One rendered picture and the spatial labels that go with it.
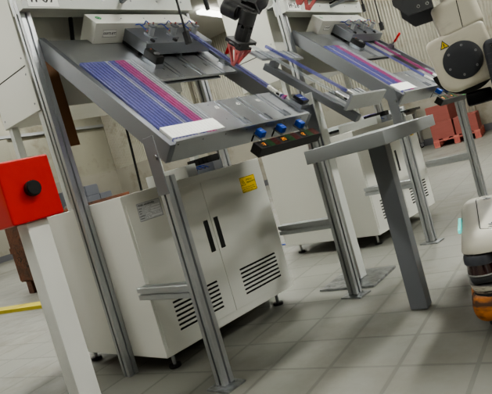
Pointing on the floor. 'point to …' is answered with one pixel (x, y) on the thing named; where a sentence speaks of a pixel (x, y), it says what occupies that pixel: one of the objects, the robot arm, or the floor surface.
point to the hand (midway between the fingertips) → (235, 63)
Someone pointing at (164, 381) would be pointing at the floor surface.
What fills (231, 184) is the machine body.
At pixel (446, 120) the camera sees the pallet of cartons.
